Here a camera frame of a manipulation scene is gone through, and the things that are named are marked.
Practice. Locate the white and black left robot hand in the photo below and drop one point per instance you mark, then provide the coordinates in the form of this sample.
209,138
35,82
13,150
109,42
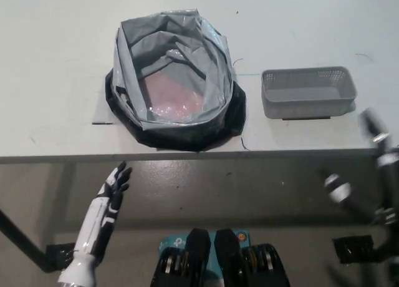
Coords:
93,227

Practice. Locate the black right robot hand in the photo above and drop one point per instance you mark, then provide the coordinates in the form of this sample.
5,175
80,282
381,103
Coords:
338,187

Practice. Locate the grey perforated rectangular basket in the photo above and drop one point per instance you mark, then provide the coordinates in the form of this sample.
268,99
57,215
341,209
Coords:
308,107

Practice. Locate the grey and black plastic bag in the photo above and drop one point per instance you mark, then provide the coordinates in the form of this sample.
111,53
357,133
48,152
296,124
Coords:
187,134

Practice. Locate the pink pad inside bag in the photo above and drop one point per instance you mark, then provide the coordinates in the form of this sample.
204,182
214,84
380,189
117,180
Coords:
174,93

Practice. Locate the black floor tape patch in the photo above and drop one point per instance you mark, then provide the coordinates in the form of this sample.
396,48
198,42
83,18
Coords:
352,248
60,254

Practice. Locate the black robot legs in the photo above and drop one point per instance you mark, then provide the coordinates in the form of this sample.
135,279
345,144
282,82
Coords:
173,243

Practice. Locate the black robot body block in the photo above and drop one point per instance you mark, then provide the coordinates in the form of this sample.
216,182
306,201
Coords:
229,252
194,249

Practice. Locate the thin black tape strip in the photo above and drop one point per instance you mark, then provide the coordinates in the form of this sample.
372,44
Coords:
103,123

